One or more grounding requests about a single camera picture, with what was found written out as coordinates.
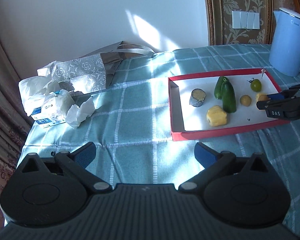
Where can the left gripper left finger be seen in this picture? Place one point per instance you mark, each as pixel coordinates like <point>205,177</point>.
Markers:
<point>74,165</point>

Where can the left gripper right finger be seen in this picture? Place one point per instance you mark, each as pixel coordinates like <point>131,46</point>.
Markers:
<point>216,165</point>

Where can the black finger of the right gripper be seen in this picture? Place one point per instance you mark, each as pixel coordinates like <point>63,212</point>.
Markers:
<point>290,104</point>

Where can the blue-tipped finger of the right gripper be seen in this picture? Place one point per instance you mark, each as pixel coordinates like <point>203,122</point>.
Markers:
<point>284,94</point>

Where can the small brown kiwi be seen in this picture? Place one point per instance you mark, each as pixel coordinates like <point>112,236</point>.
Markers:
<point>245,100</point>

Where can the green tomato with stem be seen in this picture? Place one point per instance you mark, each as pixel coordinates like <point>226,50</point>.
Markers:
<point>255,85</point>

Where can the green cucumber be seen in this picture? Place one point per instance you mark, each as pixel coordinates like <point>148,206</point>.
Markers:
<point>228,98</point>
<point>218,87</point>

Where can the yellow ridged fruit piece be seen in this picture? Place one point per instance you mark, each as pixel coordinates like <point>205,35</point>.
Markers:
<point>216,116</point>

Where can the light blue electric kettle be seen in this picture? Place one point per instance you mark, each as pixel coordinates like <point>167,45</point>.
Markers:
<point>285,48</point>

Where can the red shallow cardboard tray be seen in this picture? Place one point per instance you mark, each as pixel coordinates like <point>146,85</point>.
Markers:
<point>214,104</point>

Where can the teal checked tablecloth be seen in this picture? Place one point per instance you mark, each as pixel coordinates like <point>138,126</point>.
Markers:
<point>132,132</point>

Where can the crumpled white tissue pack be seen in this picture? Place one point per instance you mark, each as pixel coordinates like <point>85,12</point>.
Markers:
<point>49,105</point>

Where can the patterned curtain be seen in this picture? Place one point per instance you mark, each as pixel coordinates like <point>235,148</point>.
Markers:
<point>14,123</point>

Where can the silver patterned gift bag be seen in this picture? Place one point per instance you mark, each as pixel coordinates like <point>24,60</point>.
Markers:
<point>94,71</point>

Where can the white wall switch panel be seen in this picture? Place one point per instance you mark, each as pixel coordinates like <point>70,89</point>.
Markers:
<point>245,20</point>

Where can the ornate wooden wall frame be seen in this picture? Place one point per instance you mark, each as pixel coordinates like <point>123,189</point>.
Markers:
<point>219,22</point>

